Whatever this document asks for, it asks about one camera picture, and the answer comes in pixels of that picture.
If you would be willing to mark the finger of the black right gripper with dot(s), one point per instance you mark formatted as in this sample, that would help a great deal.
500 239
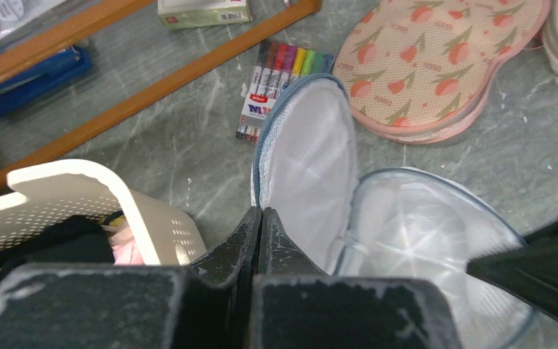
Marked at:
529 273

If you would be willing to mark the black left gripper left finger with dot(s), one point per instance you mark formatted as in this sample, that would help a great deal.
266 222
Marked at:
205 304

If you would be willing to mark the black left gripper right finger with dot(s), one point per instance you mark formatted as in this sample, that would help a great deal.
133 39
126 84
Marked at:
294 304

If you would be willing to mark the white mesh laundry bag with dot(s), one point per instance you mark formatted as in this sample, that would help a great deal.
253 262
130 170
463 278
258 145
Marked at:
401 222

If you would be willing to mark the cream plastic laundry basket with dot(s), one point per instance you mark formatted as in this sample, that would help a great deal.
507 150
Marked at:
45 194

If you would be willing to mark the peach patterned laundry bag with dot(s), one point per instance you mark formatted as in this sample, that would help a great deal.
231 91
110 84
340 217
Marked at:
420 72

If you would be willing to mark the pink cloth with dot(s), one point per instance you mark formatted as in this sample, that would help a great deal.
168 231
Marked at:
124 245

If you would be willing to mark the pack of coloured markers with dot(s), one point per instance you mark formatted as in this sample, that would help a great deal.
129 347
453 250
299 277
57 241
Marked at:
277 66

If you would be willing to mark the orange wooden shelf rack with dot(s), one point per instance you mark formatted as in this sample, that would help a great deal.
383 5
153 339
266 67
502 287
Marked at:
106 13

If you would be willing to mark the small white red box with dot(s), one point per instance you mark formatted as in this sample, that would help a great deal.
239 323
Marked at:
179 14

